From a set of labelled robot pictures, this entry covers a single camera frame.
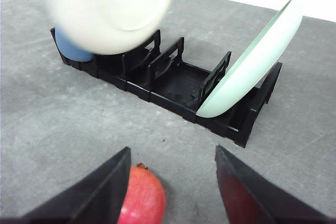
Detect blue plate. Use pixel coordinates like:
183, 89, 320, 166
55, 27, 93, 61

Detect mint green plate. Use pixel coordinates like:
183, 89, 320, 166
196, 0, 303, 118

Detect black dish rack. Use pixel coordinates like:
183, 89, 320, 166
50, 28, 282, 147

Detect red pomegranate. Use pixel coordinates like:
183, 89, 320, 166
118, 163, 165, 224

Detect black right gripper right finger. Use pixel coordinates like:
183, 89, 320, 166
215, 145, 336, 224

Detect white plate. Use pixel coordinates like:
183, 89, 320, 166
48, 0, 172, 56

